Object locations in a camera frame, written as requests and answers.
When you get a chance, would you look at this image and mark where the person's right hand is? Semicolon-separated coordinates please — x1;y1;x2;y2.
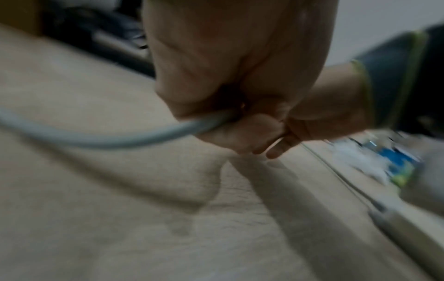
265;61;377;160

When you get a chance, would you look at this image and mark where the person's left hand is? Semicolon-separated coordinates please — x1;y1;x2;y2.
142;0;339;154

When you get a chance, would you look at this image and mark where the thick white cable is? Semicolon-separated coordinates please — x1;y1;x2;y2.
0;106;240;150

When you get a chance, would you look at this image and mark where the blue and green packet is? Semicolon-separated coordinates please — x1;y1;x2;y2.
377;146;423;188

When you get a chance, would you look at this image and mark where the dark bag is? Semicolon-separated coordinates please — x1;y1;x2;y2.
41;0;157;79

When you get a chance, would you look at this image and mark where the beige fabric cover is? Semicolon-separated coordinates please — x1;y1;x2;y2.
0;23;444;281

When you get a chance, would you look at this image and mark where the brown cardboard box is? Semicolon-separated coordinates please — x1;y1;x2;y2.
0;0;45;37

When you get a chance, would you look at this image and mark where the dark wrist strap yellow-edged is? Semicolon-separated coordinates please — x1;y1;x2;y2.
351;25;444;138

